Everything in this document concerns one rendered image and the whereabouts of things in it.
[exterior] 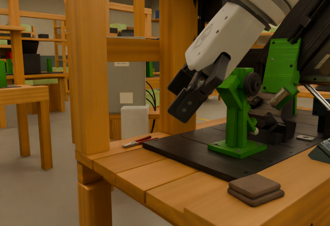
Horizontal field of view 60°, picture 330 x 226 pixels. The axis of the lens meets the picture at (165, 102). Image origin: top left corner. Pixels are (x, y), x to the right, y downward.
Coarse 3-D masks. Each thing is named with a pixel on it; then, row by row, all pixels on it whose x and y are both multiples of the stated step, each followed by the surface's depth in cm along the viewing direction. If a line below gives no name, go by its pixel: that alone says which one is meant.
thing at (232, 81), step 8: (232, 80) 86; (216, 88) 88; (224, 88) 85; (232, 88) 85; (224, 96) 89; (232, 96) 86; (232, 104) 90; (240, 104) 89; (248, 104) 93; (248, 120) 93; (256, 120) 98; (248, 128) 96
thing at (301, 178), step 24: (288, 168) 79; (312, 168) 79; (216, 192) 65; (288, 192) 65; (312, 192) 67; (192, 216) 57; (216, 216) 55; (240, 216) 55; (264, 216) 55; (288, 216) 60; (312, 216) 68
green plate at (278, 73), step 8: (272, 40) 111; (280, 40) 108; (296, 40) 103; (272, 48) 110; (280, 48) 107; (288, 48) 105; (296, 48) 103; (272, 56) 109; (280, 56) 107; (288, 56) 105; (296, 56) 102; (272, 64) 109; (280, 64) 106; (288, 64) 104; (296, 64) 103; (272, 72) 108; (280, 72) 106; (288, 72) 104; (296, 72) 106; (264, 80) 110; (272, 80) 108; (280, 80) 105; (288, 80) 103; (296, 80) 107; (264, 88) 110; (272, 88) 107; (280, 88) 105
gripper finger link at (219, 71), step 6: (222, 54) 35; (216, 60) 35; (222, 60) 34; (228, 60) 35; (216, 66) 34; (222, 66) 34; (216, 72) 33; (222, 72) 33; (210, 78) 33; (216, 78) 32; (222, 78) 33; (210, 84) 33; (216, 84) 33; (204, 90) 34; (210, 90) 34
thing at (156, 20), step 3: (156, 12) 644; (156, 15) 645; (156, 18) 646; (153, 21) 636; (156, 21) 636; (207, 24) 731; (153, 39) 627; (156, 39) 620; (159, 39) 614; (153, 72) 665; (156, 72) 665; (159, 72) 665; (216, 90) 792; (213, 93) 764; (216, 93) 774; (210, 96) 755; (219, 96) 800; (219, 99) 801
